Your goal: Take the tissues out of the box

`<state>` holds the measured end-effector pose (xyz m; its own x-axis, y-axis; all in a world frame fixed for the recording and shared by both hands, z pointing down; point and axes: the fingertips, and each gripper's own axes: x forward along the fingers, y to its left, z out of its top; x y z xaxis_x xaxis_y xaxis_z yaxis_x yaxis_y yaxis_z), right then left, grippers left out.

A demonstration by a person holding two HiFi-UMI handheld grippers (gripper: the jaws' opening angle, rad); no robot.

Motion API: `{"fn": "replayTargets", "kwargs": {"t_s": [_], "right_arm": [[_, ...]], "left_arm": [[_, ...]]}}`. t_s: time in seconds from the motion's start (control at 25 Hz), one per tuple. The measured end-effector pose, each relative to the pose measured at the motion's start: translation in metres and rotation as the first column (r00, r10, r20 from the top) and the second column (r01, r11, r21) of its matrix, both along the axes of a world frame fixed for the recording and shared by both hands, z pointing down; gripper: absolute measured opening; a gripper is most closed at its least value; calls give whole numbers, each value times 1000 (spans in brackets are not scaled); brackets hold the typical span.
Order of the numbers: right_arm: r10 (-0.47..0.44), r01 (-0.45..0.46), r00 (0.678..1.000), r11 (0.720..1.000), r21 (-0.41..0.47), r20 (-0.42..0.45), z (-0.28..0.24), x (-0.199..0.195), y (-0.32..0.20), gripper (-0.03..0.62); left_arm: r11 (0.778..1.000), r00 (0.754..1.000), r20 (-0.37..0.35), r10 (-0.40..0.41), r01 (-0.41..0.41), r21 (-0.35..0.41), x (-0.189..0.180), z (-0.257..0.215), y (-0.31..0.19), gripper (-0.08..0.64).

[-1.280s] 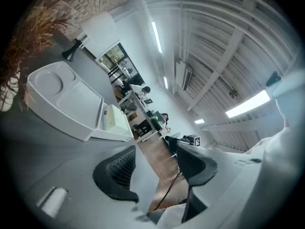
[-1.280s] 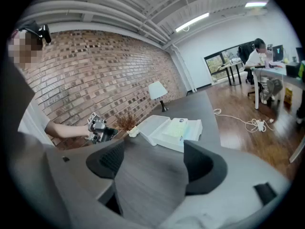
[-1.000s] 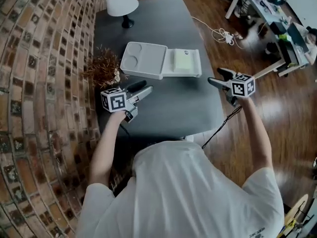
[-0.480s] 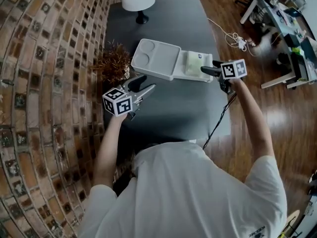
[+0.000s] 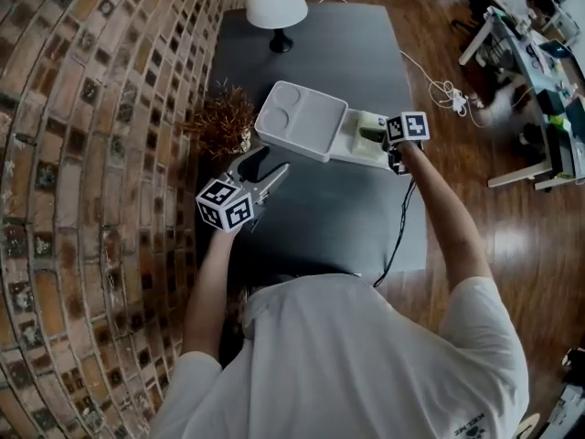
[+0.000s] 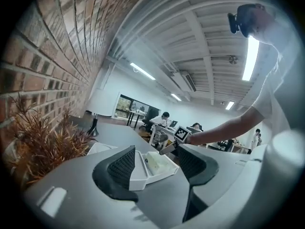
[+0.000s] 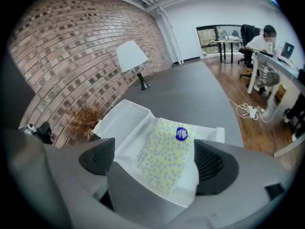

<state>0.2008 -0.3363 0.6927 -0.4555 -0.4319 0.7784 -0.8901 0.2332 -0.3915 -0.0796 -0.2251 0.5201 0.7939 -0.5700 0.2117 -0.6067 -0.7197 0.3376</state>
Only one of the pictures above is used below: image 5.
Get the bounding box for white tissue box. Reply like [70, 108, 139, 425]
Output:
[253, 80, 399, 171]

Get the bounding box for open laptop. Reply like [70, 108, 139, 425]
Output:
[537, 37, 574, 59]

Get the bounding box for furry pet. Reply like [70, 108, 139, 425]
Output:
[470, 79, 537, 130]

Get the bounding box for person's white t-shirt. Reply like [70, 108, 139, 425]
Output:
[149, 272, 531, 439]

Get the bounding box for person's right forearm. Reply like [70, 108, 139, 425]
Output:
[400, 141, 495, 294]

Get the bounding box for white office desk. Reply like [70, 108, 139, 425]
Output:
[458, 5, 585, 193]

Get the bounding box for person's left forearm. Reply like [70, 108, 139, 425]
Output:
[181, 225, 240, 366]

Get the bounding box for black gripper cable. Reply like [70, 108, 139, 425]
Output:
[372, 175, 418, 290]

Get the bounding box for pale green tissues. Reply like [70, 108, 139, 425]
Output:
[350, 110, 390, 160]

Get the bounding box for dried brown plant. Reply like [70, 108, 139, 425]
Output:
[180, 79, 258, 160]

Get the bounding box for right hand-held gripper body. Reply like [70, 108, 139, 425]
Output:
[381, 111, 431, 177]

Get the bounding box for white power cable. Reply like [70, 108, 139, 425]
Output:
[317, 0, 489, 128]

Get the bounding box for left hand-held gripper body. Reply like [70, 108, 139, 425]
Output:
[195, 156, 292, 234]

